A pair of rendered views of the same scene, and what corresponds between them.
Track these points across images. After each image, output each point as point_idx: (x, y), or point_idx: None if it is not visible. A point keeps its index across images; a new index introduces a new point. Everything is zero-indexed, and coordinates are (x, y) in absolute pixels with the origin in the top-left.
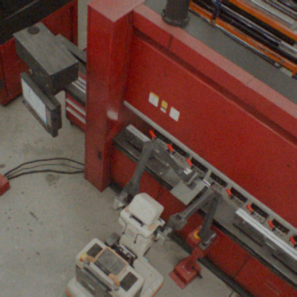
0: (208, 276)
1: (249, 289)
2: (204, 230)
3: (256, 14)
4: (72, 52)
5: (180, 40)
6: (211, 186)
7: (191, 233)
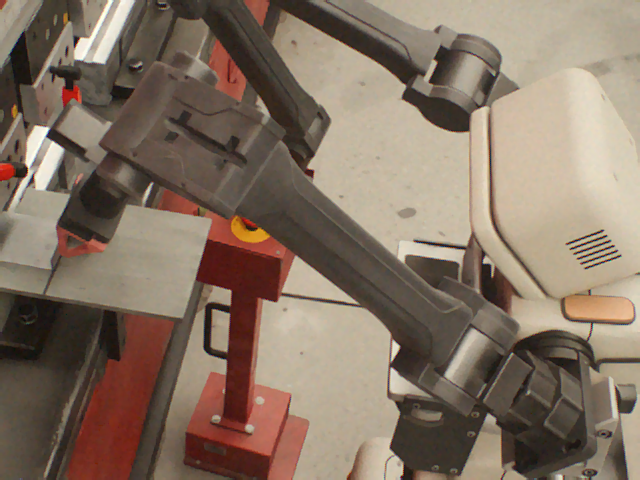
0: (202, 367)
1: None
2: (308, 97)
3: None
4: None
5: None
6: (78, 88)
7: (263, 249)
